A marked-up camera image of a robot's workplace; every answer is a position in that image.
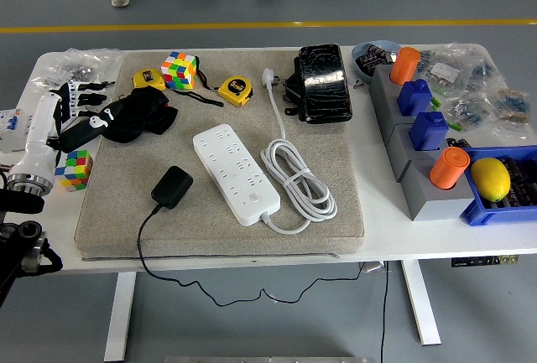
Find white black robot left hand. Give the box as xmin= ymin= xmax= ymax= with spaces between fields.
xmin=7 ymin=80 xmax=117 ymax=179

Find black plug adapter with cord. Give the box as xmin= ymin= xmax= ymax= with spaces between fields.
xmin=137 ymin=164 xmax=364 ymax=308

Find white power strip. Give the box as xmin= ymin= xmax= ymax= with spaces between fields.
xmin=192 ymin=124 xmax=281 ymax=226

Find white circuit breaker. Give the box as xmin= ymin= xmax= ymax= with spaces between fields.
xmin=0 ymin=107 xmax=35 ymax=154

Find small colourful puzzle cube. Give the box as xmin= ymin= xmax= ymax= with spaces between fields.
xmin=54 ymin=149 xmax=94 ymax=193

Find clear bag of metal parts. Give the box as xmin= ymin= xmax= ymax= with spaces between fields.
xmin=41 ymin=47 xmax=123 ymax=87

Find black cloth pouch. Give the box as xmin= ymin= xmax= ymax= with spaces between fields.
xmin=102 ymin=87 xmax=178 ymax=144

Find yellow tape measure plain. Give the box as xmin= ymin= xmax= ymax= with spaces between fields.
xmin=132 ymin=67 xmax=168 ymax=91

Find large colourful puzzle cube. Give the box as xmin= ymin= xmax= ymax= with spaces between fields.
xmin=160 ymin=50 xmax=198 ymax=91

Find yellow tape measure 5m print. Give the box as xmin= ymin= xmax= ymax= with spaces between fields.
xmin=217 ymin=75 xmax=254 ymax=107

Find white table leg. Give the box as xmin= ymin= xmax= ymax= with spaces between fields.
xmin=400 ymin=260 xmax=442 ymax=346
xmin=103 ymin=271 xmax=138 ymax=363

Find grey-brown mat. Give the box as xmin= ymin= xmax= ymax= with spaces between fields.
xmin=74 ymin=49 xmax=365 ymax=262

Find glossy black case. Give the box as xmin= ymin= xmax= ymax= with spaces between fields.
xmin=297 ymin=43 xmax=353 ymax=124

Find black capacitors heap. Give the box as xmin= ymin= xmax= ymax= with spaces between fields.
xmin=356 ymin=44 xmax=398 ymax=77
xmin=488 ymin=156 xmax=537 ymax=210

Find grey peg holder block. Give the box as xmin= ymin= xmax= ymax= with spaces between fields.
xmin=384 ymin=122 xmax=446 ymax=182
xmin=400 ymin=157 xmax=477 ymax=222
xmin=368 ymin=64 xmax=420 ymax=127

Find light blue bowl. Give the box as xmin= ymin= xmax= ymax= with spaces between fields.
xmin=351 ymin=39 xmax=402 ymax=84

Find orange cylinder peg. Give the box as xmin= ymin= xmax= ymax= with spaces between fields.
xmin=428 ymin=147 xmax=470 ymax=191
xmin=389 ymin=46 xmax=421 ymax=86

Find blue block peg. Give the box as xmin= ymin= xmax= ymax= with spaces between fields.
xmin=409 ymin=110 xmax=449 ymax=151
xmin=396 ymin=78 xmax=433 ymax=117

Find clear bag with white label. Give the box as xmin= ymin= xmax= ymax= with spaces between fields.
xmin=419 ymin=46 xmax=496 ymax=91

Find clear bag of blue resistors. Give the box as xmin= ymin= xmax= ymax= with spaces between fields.
xmin=444 ymin=90 xmax=496 ymax=129

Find blue plastic bin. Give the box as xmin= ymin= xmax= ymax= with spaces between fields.
xmin=459 ymin=144 xmax=537 ymax=227

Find yellow lemon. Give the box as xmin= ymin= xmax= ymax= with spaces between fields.
xmin=469 ymin=157 xmax=512 ymax=203

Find black table control panel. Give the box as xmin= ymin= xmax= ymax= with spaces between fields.
xmin=451 ymin=255 xmax=520 ymax=268

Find clear bag of striped resistors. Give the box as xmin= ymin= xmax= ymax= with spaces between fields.
xmin=490 ymin=86 xmax=532 ymax=137

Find black tape measure strap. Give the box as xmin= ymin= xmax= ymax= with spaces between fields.
xmin=195 ymin=55 xmax=216 ymax=91
xmin=169 ymin=88 xmax=225 ymax=107

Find white power cord with plug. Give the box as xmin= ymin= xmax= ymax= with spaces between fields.
xmin=258 ymin=67 xmax=338 ymax=235

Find metal bracket under table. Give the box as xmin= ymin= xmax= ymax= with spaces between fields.
xmin=359 ymin=260 xmax=392 ymax=274

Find thin black hanging cable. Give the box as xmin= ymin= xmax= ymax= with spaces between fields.
xmin=379 ymin=261 xmax=390 ymax=363

